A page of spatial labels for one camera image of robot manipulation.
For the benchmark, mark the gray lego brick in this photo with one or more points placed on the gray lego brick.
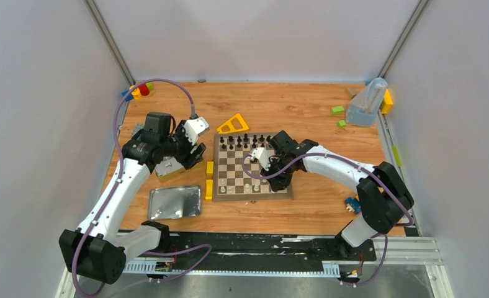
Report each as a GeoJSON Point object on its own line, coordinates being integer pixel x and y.
{"type": "Point", "coordinates": [136, 129]}

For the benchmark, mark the gold tin with white pieces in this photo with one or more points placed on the gold tin with white pieces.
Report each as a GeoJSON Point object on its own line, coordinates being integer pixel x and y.
{"type": "Point", "coordinates": [168, 169]}

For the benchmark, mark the yellow cylinder block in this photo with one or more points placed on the yellow cylinder block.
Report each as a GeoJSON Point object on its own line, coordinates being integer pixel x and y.
{"type": "Point", "coordinates": [136, 93]}

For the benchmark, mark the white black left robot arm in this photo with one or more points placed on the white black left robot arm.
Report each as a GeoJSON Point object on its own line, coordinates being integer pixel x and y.
{"type": "Point", "coordinates": [94, 250]}

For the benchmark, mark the red cylinder block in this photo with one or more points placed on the red cylinder block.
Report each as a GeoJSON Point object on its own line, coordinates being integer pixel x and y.
{"type": "Point", "coordinates": [144, 89]}

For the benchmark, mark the black chess pieces row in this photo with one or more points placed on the black chess pieces row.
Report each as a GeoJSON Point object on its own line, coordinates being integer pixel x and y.
{"type": "Point", "coordinates": [242, 141]}

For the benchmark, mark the blue cube block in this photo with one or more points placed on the blue cube block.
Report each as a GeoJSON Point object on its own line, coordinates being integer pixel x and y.
{"type": "Point", "coordinates": [127, 96]}

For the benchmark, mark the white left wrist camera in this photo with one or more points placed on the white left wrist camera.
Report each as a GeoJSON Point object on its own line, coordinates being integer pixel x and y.
{"type": "Point", "coordinates": [194, 128]}

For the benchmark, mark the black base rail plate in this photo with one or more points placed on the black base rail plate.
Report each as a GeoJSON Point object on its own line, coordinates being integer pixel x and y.
{"type": "Point", "coordinates": [254, 254]}

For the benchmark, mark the silver tin lid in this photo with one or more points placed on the silver tin lid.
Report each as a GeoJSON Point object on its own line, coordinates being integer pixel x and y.
{"type": "Point", "coordinates": [174, 202]}

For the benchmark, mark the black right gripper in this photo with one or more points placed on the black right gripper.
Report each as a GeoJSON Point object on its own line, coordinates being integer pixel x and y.
{"type": "Point", "coordinates": [277, 184]}

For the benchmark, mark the clear blue plastic container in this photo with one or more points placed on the clear blue plastic container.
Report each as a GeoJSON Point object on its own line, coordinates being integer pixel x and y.
{"type": "Point", "coordinates": [362, 109]}

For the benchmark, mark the yellow blue toy car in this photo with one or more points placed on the yellow blue toy car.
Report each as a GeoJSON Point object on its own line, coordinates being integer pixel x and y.
{"type": "Point", "coordinates": [353, 205]}

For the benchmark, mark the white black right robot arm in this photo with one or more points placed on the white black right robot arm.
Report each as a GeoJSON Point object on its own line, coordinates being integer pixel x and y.
{"type": "Point", "coordinates": [383, 197]}

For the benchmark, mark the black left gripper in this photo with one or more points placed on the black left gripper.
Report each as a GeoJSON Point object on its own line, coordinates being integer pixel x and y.
{"type": "Point", "coordinates": [192, 153]}

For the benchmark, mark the small yellow rectangular block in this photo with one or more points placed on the small yellow rectangular block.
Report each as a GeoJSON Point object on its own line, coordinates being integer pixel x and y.
{"type": "Point", "coordinates": [209, 168]}

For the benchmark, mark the green rectangular block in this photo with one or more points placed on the green rectangular block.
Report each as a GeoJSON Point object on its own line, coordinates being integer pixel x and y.
{"type": "Point", "coordinates": [337, 110]}

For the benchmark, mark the yellow arch block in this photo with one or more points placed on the yellow arch block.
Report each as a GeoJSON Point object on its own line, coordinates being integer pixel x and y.
{"type": "Point", "coordinates": [209, 190]}

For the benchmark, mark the wooden chess board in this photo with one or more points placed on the wooden chess board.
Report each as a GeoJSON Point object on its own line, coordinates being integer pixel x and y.
{"type": "Point", "coordinates": [229, 165]}

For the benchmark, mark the yellow block at right wall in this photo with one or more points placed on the yellow block at right wall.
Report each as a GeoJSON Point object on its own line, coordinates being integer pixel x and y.
{"type": "Point", "coordinates": [387, 103]}

